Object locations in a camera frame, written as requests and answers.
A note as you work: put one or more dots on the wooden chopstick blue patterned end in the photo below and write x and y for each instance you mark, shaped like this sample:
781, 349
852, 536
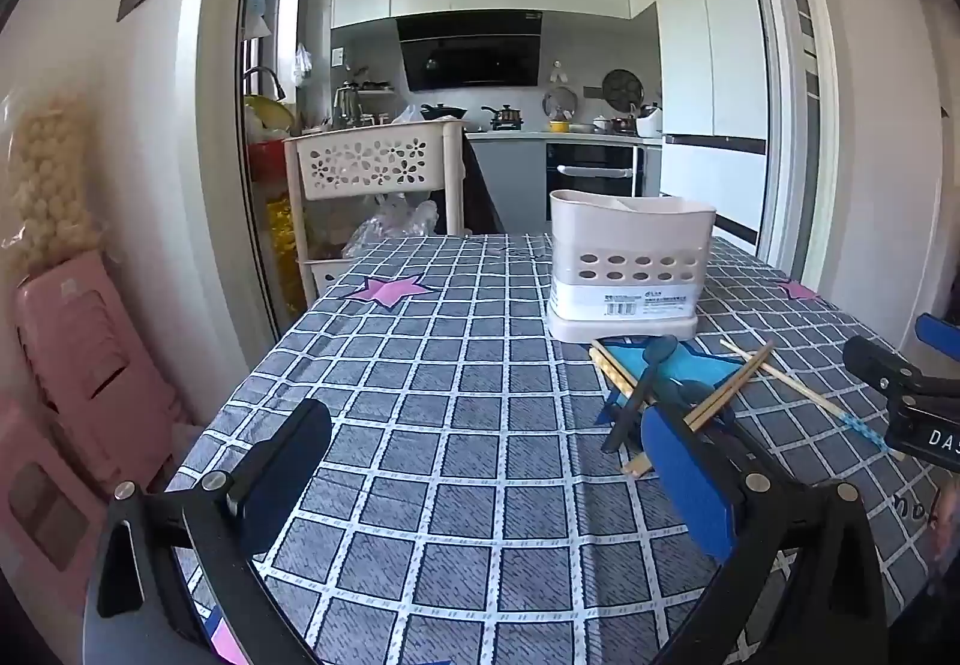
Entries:
795, 389

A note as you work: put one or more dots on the bag of white balls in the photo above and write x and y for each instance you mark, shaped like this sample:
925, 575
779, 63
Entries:
52, 185

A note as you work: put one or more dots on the person's right forearm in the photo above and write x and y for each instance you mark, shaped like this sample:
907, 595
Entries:
946, 522

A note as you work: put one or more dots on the white refrigerator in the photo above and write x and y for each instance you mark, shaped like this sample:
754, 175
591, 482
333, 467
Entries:
712, 73

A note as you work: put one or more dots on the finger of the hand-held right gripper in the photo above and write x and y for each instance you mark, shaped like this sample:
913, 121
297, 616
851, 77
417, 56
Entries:
877, 361
941, 334

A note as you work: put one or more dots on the yellow bottles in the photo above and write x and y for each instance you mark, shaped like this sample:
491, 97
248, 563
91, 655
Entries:
283, 245

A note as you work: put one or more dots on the sliding door frame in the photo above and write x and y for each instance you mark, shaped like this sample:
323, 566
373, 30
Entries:
799, 73

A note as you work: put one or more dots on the steel cooking pot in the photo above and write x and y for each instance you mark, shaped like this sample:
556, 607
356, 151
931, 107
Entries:
504, 118

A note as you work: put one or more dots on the round glass pot lid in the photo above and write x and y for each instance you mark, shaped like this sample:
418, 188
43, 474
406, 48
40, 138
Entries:
559, 104

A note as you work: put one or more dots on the black wok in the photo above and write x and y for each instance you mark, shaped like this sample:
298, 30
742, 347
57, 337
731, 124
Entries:
442, 110

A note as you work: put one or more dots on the steel kitchen faucet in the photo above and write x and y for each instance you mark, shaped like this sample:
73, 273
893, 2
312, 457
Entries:
271, 76

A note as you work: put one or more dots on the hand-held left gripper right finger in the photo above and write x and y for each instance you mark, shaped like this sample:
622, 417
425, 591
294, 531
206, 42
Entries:
686, 485

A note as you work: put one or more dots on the round dark hanging pan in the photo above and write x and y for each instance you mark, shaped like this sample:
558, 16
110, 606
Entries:
622, 88

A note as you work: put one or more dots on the black range hood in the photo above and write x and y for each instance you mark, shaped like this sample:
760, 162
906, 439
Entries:
469, 54

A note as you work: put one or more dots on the clear plastic bag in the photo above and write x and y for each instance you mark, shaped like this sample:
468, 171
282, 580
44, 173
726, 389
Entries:
390, 226

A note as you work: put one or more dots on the white rice cooker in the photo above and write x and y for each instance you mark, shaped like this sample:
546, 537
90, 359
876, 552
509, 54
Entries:
649, 121

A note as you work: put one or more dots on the white plastic utensil holder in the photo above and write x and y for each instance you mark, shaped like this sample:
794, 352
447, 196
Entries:
630, 238

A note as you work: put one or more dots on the black built-in oven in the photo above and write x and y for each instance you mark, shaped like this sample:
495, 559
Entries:
592, 185

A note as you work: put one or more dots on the dark spoon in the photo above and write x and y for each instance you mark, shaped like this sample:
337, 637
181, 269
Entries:
637, 403
686, 395

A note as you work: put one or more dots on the grey kitchen counter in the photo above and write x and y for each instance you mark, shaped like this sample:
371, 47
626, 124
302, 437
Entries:
506, 178

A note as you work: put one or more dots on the steel kettle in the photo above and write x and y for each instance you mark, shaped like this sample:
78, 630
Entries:
347, 106

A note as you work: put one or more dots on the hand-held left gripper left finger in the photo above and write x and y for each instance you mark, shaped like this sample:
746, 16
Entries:
289, 477

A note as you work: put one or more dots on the yellow-green plastic basin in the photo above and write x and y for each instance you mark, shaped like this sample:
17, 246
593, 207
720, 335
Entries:
266, 112

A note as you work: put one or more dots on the white flower-cutout storage cart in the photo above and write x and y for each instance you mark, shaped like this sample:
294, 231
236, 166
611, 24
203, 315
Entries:
367, 163

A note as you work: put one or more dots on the grey checked star tablecloth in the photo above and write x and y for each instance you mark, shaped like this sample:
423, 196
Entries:
465, 410

